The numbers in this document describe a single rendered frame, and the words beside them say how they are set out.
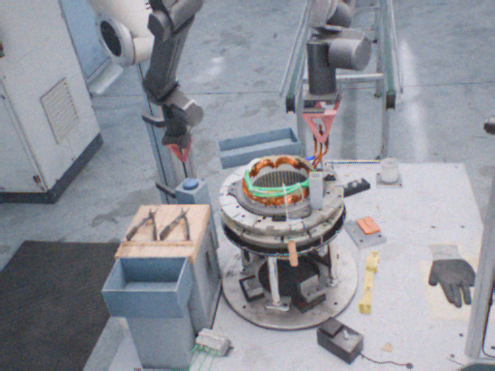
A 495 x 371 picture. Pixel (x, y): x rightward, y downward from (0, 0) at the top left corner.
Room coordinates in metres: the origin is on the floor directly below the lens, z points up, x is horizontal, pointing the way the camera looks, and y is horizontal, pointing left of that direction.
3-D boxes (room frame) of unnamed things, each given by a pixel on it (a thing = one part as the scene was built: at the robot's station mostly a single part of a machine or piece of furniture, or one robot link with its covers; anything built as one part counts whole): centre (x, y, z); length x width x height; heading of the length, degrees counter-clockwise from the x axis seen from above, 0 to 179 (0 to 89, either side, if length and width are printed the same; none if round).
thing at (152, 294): (0.87, 0.26, 0.92); 0.17 x 0.11 x 0.28; 78
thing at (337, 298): (1.09, -0.07, 0.80); 0.39 x 0.39 x 0.01
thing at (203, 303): (1.03, 0.23, 0.91); 0.19 x 0.19 x 0.26; 78
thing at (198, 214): (1.03, 0.23, 1.05); 0.20 x 0.19 x 0.02; 168
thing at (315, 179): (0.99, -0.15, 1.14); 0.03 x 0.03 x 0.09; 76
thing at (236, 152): (1.40, -0.03, 0.92); 0.25 x 0.11 x 0.28; 97
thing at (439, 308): (1.01, -0.52, 0.78); 0.31 x 0.19 x 0.01; 166
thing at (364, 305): (1.03, -0.29, 0.80); 0.22 x 0.04 x 0.03; 159
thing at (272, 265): (0.97, -0.02, 0.91); 0.02 x 0.02 x 0.21
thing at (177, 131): (1.27, 0.18, 1.22); 0.10 x 0.07 x 0.07; 166
